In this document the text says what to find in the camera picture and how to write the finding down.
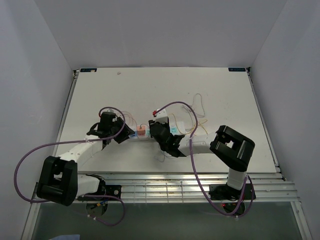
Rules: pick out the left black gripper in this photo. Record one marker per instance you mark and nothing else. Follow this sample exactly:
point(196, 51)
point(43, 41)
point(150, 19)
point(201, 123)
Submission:
point(126, 131)

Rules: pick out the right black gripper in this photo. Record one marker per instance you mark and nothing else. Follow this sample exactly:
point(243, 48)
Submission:
point(152, 122)

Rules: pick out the pink charger plug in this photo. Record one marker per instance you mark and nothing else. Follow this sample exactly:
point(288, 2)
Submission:
point(141, 131)

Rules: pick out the white colourful power strip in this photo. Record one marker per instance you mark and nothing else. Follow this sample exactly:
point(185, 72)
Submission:
point(165, 131)

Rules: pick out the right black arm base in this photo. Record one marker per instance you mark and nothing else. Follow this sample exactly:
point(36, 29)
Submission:
point(224, 192)

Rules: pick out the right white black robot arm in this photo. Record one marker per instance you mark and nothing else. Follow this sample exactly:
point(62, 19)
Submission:
point(231, 147)

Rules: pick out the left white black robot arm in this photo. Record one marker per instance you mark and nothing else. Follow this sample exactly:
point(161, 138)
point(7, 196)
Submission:
point(59, 181)

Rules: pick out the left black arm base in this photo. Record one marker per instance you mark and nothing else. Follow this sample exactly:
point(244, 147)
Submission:
point(110, 192)

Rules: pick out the left blue corner label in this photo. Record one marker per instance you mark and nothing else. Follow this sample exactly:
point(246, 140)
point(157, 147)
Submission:
point(88, 70)

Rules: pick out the blue corner label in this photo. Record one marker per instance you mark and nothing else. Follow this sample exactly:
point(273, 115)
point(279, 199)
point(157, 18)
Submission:
point(236, 69)
point(88, 70)

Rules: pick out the right blue corner label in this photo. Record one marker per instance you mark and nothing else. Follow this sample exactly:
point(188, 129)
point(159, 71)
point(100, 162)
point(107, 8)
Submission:
point(236, 69)

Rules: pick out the blue cloth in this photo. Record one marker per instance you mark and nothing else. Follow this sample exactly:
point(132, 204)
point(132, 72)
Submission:
point(67, 237)

